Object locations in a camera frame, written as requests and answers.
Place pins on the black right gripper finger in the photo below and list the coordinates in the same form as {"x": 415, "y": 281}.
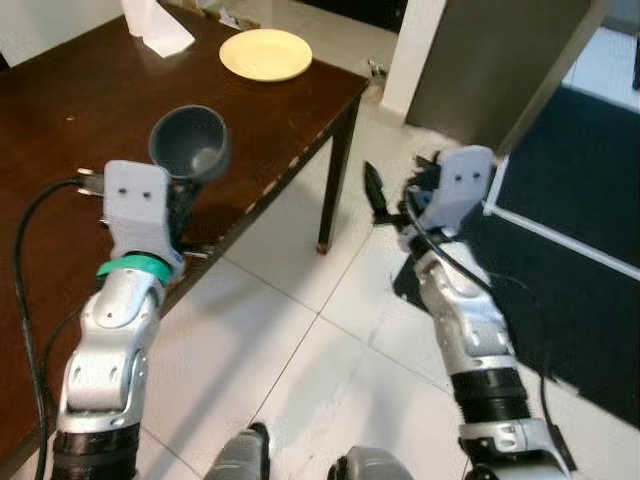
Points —
{"x": 379, "y": 195}

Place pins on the dark grey bowl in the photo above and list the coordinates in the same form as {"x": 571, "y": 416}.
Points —
{"x": 185, "y": 140}

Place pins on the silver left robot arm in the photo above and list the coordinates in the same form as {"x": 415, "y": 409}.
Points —
{"x": 105, "y": 350}

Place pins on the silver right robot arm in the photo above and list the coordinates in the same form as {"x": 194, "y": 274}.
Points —
{"x": 475, "y": 330}

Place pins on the green wrist band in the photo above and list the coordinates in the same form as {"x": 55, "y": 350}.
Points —
{"x": 135, "y": 267}

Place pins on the small grey floor object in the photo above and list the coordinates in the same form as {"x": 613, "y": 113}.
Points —
{"x": 377, "y": 78}

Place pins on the dark brown wooden table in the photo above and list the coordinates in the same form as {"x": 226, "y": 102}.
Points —
{"x": 90, "y": 110}

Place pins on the white floor tape line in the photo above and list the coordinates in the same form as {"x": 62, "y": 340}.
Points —
{"x": 560, "y": 238}

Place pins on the grey metal cabinet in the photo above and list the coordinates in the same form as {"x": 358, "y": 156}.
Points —
{"x": 500, "y": 60}

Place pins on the dark floor rug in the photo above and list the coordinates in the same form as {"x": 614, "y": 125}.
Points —
{"x": 580, "y": 180}

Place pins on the pale yellow plate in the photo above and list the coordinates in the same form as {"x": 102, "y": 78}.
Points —
{"x": 265, "y": 55}

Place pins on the white paper napkin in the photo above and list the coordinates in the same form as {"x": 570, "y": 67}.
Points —
{"x": 160, "y": 30}

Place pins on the crumpled white wrapper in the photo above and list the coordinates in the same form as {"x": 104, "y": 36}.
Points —
{"x": 228, "y": 17}

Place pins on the silver left robot leg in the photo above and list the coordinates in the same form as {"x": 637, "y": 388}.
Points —
{"x": 240, "y": 455}

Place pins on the silver robot leg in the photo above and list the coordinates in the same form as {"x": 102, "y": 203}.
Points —
{"x": 240, "y": 455}
{"x": 370, "y": 465}

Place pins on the silver right robot leg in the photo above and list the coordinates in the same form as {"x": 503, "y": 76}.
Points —
{"x": 370, "y": 465}

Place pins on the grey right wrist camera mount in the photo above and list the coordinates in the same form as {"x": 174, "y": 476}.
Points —
{"x": 460, "y": 190}

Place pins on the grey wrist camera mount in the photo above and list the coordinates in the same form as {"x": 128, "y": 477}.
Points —
{"x": 460, "y": 190}
{"x": 135, "y": 210}

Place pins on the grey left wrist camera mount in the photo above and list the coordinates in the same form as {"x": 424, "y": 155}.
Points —
{"x": 135, "y": 210}

